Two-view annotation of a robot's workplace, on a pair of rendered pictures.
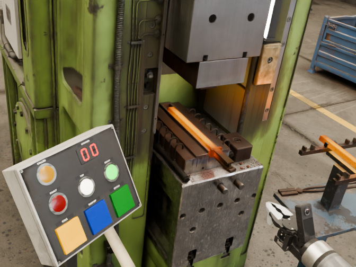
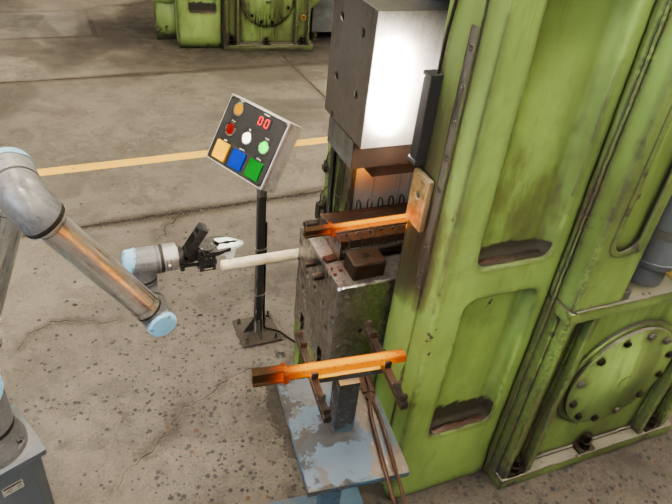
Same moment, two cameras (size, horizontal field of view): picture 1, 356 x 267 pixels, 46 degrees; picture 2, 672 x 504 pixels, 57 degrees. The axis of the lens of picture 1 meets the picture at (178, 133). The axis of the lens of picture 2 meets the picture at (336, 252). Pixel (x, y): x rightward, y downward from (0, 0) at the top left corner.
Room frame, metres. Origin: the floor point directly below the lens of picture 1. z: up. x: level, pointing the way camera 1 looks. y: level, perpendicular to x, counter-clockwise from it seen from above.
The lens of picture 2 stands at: (1.59, -1.92, 2.20)
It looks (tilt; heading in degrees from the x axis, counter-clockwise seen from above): 36 degrees down; 96
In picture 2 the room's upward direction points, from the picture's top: 7 degrees clockwise
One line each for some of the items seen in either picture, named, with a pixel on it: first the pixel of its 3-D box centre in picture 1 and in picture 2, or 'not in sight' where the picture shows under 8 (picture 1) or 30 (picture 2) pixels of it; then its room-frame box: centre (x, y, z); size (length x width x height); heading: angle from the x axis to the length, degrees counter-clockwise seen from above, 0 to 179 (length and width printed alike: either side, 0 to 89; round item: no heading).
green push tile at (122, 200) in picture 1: (121, 200); (254, 170); (1.00, 0.14, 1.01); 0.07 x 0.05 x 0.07; 147
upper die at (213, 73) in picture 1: (191, 51); (398, 136); (1.53, -0.01, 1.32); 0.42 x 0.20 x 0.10; 32
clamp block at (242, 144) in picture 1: (235, 146); (365, 263); (1.50, -0.24, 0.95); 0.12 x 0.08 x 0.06; 32
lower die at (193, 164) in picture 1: (180, 133); (382, 226); (1.53, -0.01, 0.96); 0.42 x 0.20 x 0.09; 32
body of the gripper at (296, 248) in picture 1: (296, 238); (196, 255); (0.97, -0.40, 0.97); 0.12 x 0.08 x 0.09; 32
